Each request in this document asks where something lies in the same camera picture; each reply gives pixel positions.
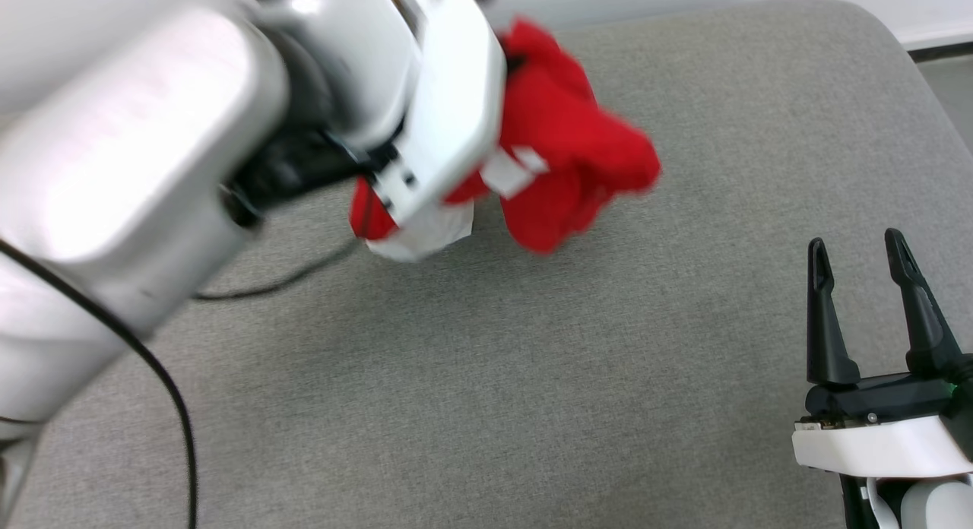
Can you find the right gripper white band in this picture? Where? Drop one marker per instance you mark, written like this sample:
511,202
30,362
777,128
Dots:
882,441

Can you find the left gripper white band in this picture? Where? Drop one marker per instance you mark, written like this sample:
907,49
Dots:
456,96

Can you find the red and white basketball jersey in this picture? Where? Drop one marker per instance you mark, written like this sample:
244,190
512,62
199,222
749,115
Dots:
562,126

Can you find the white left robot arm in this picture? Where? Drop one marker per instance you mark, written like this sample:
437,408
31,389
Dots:
114,172

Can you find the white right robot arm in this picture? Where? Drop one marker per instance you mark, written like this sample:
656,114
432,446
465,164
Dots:
935,510

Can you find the grey fabric sofa cushion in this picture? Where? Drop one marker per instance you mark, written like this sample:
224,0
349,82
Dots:
532,400

